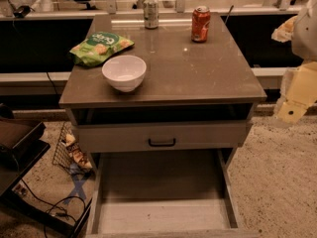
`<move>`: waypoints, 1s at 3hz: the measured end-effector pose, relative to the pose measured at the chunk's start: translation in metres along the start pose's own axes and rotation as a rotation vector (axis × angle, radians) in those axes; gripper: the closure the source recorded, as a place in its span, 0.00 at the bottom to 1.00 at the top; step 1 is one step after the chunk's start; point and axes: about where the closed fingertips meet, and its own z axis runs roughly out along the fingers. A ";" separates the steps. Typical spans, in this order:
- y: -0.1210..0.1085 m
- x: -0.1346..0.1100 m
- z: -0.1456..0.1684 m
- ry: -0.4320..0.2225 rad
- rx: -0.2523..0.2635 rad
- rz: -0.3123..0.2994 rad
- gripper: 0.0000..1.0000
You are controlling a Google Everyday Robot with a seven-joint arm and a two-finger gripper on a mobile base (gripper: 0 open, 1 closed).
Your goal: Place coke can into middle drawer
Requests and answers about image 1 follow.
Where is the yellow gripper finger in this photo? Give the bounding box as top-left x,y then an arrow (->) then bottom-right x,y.
276,61 -> 317,124

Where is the black cable on floor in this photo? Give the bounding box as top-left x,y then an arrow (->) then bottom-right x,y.
20,178 -> 87,238

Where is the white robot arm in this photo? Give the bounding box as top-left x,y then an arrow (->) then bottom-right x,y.
271,0 -> 317,124

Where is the green chip bag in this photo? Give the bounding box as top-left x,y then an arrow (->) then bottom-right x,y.
69,32 -> 134,67

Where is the snack bag in basket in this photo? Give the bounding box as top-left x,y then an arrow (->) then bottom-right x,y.
65,134 -> 92,170

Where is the white bowl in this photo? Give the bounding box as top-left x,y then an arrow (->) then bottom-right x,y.
102,55 -> 147,92

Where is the closed drawer with black handle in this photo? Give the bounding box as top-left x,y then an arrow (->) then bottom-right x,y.
72,120 -> 252,153

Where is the grey drawer cabinet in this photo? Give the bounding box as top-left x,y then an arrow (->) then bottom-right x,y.
59,14 -> 266,162

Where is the wire mesh basket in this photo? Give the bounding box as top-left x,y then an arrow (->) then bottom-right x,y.
53,122 -> 85,175

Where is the open bottom drawer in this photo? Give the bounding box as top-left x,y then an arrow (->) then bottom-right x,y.
85,150 -> 260,238

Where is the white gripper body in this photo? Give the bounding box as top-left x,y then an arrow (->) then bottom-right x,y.
271,16 -> 297,43

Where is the orange red soda can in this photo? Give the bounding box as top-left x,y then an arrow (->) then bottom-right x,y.
191,6 -> 211,43

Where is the silver green soda can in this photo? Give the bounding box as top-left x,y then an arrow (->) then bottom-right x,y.
143,0 -> 159,29

